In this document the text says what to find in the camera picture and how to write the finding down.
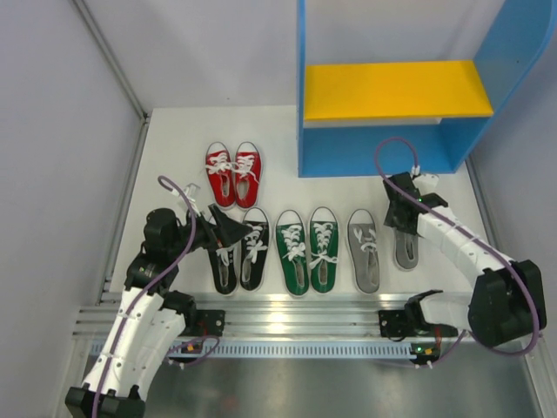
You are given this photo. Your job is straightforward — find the aluminium mounting rail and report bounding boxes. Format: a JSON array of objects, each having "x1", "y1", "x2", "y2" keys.
[{"x1": 71, "y1": 292, "x2": 545, "y2": 345}]

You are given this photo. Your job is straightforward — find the right red sneaker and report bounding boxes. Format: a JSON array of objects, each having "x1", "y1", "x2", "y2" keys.
[{"x1": 233, "y1": 141, "x2": 263, "y2": 210}]

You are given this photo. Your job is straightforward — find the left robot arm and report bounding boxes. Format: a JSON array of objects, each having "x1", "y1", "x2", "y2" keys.
[{"x1": 64, "y1": 205, "x2": 250, "y2": 417}]

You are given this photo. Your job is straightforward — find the blue shoe shelf frame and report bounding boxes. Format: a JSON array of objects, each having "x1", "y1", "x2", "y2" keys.
[{"x1": 297, "y1": 1, "x2": 556, "y2": 178}]

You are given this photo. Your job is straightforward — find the green sneaker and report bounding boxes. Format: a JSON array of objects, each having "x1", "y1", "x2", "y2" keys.
[
  {"x1": 309, "y1": 206, "x2": 339, "y2": 293},
  {"x1": 275, "y1": 210, "x2": 309, "y2": 297}
]

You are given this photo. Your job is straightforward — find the yellow shelf board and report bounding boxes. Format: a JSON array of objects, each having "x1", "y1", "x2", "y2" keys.
[{"x1": 304, "y1": 60, "x2": 493, "y2": 122}]

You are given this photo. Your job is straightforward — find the slotted cable duct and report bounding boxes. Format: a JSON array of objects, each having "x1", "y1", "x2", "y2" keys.
[{"x1": 89, "y1": 340, "x2": 419, "y2": 360}]

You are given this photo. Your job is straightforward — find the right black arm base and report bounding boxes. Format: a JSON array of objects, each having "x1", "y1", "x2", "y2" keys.
[{"x1": 378, "y1": 309, "x2": 427, "y2": 342}]

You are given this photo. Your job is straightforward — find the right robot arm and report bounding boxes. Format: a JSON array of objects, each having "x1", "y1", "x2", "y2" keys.
[{"x1": 383, "y1": 172, "x2": 547, "y2": 349}]

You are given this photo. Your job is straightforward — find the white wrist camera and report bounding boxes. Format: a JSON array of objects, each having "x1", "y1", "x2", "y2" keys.
[
  {"x1": 182, "y1": 183, "x2": 201, "y2": 205},
  {"x1": 410, "y1": 165, "x2": 440, "y2": 189}
]

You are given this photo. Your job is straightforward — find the left red sneaker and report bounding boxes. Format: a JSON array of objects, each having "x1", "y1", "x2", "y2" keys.
[{"x1": 205, "y1": 142, "x2": 236, "y2": 208}]

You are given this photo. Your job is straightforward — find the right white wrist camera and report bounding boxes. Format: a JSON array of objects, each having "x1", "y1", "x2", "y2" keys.
[{"x1": 410, "y1": 165, "x2": 440, "y2": 189}]

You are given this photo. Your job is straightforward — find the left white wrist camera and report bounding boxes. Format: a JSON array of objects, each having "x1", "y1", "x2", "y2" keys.
[{"x1": 182, "y1": 183, "x2": 201, "y2": 205}]

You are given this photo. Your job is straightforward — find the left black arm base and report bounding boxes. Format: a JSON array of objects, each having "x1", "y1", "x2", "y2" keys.
[{"x1": 185, "y1": 309, "x2": 226, "y2": 337}]

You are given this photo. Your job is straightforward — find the grey sneaker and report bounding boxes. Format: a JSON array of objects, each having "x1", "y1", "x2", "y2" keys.
[
  {"x1": 393, "y1": 225, "x2": 419, "y2": 272},
  {"x1": 347, "y1": 209, "x2": 379, "y2": 294}
]

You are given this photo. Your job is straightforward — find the black sneaker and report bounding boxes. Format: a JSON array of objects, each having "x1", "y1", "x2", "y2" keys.
[
  {"x1": 208, "y1": 246, "x2": 238, "y2": 296},
  {"x1": 240, "y1": 207, "x2": 271, "y2": 291}
]

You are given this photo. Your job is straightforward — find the red sneaker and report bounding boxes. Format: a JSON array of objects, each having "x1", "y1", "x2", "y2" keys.
[
  {"x1": 233, "y1": 141, "x2": 263, "y2": 210},
  {"x1": 205, "y1": 142, "x2": 236, "y2": 208}
]

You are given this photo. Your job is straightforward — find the aluminium corner post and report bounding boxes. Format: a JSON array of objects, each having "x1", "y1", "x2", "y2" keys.
[{"x1": 69, "y1": 0, "x2": 149, "y2": 123}]

